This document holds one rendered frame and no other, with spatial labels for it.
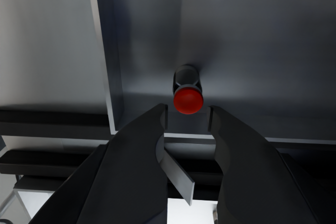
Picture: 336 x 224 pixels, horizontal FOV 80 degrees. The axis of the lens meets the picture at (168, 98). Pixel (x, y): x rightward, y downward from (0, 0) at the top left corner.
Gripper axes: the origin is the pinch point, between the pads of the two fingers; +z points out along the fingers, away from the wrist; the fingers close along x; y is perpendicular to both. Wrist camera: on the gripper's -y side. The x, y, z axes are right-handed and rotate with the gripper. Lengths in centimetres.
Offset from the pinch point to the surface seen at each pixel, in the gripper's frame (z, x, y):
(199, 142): 4.3, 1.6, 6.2
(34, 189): 2.8, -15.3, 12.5
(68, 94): 6.3, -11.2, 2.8
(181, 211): 6.1, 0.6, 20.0
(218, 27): 6.1, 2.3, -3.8
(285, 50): 6.1, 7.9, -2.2
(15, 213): 94, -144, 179
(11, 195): 72, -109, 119
